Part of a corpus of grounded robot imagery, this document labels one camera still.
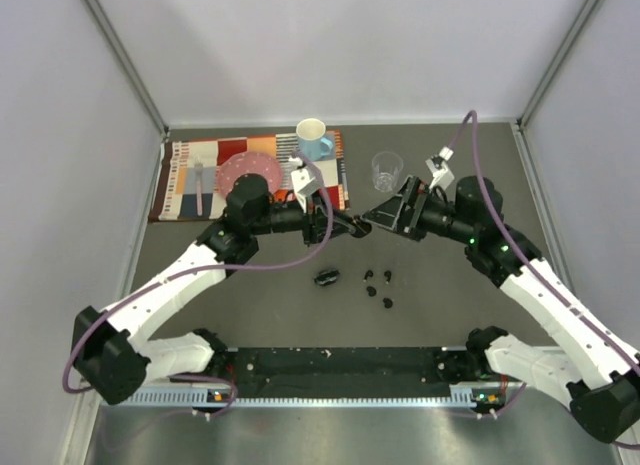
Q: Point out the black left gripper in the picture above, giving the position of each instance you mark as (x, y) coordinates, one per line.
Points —
(315, 223)

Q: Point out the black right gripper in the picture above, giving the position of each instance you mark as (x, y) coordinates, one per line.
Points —
(393, 213)

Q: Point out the glossy black earbud charging case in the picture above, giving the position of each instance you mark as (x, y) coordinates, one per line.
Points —
(360, 229)

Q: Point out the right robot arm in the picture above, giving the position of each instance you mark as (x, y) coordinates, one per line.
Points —
(596, 376)

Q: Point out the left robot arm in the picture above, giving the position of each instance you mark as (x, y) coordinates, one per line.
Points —
(113, 349)

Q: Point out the clear drinking glass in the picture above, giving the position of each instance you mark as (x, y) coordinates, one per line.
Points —
(386, 169)

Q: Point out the light blue mug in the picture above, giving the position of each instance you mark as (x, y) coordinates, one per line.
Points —
(313, 141)

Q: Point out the pink polka dot plate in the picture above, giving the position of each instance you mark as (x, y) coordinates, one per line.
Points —
(249, 163)

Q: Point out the pink plastic fork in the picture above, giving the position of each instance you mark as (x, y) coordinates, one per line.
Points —
(199, 168)

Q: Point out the colourful patchwork placemat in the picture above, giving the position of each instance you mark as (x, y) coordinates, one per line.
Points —
(175, 197)

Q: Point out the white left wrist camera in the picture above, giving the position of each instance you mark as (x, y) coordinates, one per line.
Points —
(305, 183)

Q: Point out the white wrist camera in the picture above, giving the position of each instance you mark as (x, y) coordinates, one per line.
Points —
(305, 183)
(438, 165)

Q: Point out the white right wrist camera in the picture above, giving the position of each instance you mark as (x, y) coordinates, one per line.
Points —
(438, 165)

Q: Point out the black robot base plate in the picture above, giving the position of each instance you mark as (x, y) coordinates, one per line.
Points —
(346, 373)

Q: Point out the grey slotted cable duct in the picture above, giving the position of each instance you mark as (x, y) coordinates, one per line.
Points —
(209, 398)

